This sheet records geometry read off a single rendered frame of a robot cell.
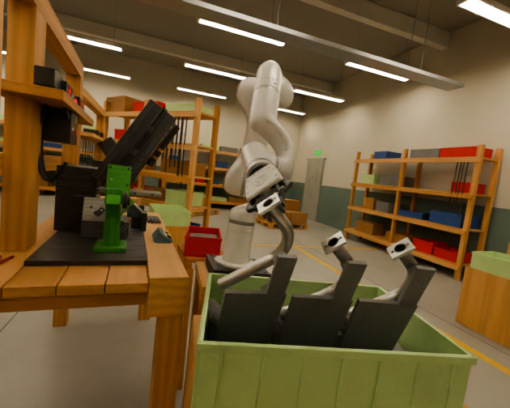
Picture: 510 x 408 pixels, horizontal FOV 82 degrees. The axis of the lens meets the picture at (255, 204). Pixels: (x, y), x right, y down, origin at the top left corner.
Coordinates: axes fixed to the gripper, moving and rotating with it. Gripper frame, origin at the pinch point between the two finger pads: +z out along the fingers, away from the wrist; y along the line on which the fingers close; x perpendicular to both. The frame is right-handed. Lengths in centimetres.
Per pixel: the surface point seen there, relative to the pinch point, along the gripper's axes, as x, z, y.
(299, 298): 18.7, 10.6, -6.3
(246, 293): 10.4, 8.8, -15.8
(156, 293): 19, -20, -57
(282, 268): 9.0, 8.8, -5.1
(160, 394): 48, -4, -80
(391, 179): 416, -454, 153
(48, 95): -49, -70, -54
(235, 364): 12.5, 22.2, -21.9
